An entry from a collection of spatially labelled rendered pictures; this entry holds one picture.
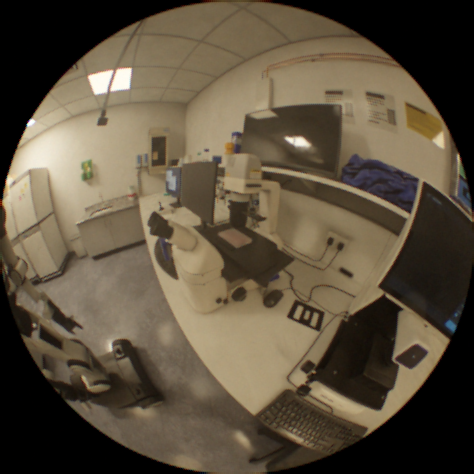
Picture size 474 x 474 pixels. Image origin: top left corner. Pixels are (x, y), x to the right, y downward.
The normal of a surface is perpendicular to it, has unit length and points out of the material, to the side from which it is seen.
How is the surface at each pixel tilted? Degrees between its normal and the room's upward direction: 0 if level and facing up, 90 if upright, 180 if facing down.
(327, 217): 90
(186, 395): 0
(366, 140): 90
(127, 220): 90
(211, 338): 0
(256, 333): 0
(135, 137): 90
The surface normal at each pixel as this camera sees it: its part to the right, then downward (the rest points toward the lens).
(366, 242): -0.77, 0.26
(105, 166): 0.64, 0.41
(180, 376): 0.07, -0.87
